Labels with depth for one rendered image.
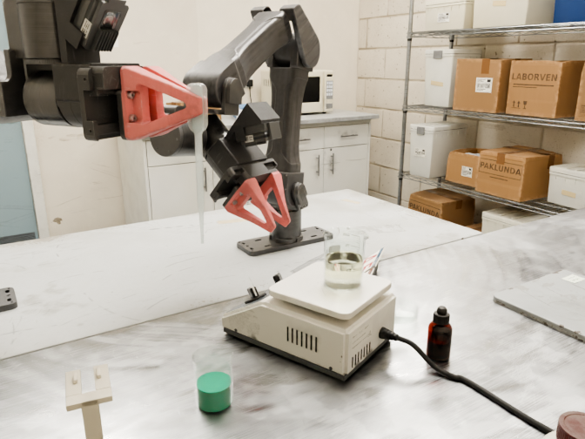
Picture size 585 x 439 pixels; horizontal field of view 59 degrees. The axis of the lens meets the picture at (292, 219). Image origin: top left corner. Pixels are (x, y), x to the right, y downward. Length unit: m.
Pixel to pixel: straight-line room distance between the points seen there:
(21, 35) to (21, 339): 0.40
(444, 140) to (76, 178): 2.31
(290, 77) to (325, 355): 0.55
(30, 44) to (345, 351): 0.46
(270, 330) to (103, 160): 2.95
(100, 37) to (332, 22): 3.75
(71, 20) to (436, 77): 2.89
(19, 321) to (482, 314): 0.68
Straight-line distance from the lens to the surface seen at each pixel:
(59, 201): 3.53
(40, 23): 0.58
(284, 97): 0.98
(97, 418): 0.43
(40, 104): 0.59
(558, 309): 0.86
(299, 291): 0.64
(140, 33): 3.56
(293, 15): 0.95
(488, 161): 2.99
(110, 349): 0.73
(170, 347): 0.71
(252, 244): 1.03
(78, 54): 0.57
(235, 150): 0.76
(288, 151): 0.98
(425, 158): 3.27
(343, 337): 0.60
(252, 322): 0.68
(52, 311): 0.86
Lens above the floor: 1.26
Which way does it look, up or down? 17 degrees down
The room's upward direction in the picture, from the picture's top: straight up
